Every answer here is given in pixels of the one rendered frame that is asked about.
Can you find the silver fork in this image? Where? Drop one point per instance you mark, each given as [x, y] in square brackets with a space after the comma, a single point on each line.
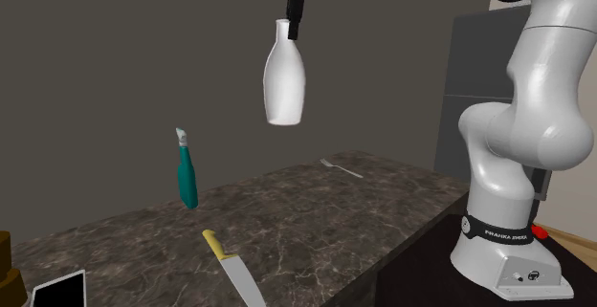
[340, 168]

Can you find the teal spray bottle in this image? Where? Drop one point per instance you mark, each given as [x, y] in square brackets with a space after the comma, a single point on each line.
[187, 180]

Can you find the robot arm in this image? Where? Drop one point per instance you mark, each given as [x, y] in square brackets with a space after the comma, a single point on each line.
[541, 87]

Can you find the white vase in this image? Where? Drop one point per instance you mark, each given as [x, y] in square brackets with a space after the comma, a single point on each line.
[284, 77]

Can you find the grey refrigerator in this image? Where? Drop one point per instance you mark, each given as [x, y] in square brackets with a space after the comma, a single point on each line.
[475, 87]

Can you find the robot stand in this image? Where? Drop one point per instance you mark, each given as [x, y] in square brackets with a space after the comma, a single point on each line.
[420, 273]

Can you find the brown round object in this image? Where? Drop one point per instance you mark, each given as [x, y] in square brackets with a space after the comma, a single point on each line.
[9, 273]

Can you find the white-framed black tablet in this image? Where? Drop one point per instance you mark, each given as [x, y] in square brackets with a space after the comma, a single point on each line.
[60, 292]

